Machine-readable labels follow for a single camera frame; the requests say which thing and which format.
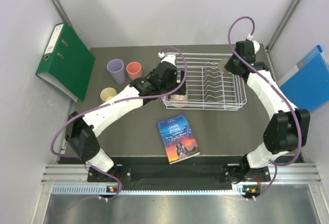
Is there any pink mug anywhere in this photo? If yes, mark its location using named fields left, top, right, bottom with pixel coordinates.
left=170, top=82, right=188, bottom=108

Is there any white wire dish rack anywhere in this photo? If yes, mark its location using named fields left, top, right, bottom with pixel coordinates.
left=162, top=52, right=247, bottom=111

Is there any salmon pink cup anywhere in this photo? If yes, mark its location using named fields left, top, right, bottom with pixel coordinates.
left=126, top=62, right=142, bottom=80

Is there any lilac cup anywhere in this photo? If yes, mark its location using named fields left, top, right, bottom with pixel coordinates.
left=107, top=59, right=126, bottom=84

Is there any cream mug black handle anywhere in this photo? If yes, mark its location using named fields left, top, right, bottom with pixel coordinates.
left=100, top=87, right=117, bottom=102

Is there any small grey-beige cup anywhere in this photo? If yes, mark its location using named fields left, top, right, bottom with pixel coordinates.
left=218, top=58, right=229, bottom=73

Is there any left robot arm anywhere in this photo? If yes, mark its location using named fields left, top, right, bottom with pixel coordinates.
left=65, top=52, right=179, bottom=181

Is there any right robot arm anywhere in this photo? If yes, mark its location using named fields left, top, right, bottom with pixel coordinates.
left=221, top=39, right=310, bottom=183

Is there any Jane Eyre book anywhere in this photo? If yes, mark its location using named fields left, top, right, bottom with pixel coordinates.
left=157, top=114, right=200, bottom=164

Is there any blue folder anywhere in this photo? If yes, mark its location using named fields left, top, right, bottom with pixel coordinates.
left=278, top=45, right=328, bottom=112

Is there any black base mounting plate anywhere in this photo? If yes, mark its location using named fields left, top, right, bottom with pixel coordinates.
left=86, top=163, right=273, bottom=190

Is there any green lever arch binder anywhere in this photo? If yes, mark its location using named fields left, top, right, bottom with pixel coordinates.
left=35, top=23, right=95, bottom=102

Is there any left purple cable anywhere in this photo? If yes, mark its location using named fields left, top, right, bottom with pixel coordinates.
left=49, top=46, right=188, bottom=202

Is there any purple cable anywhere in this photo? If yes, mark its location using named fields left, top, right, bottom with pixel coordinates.
left=49, top=46, right=188, bottom=202
left=227, top=16, right=303, bottom=201

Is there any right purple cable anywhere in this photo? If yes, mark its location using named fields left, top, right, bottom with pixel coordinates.
left=227, top=16, right=303, bottom=201

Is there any aluminium frame rail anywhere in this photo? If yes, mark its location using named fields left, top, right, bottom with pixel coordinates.
left=41, top=163, right=321, bottom=184

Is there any white slotted cable duct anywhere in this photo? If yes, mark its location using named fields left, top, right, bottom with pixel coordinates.
left=51, top=184, right=259, bottom=196

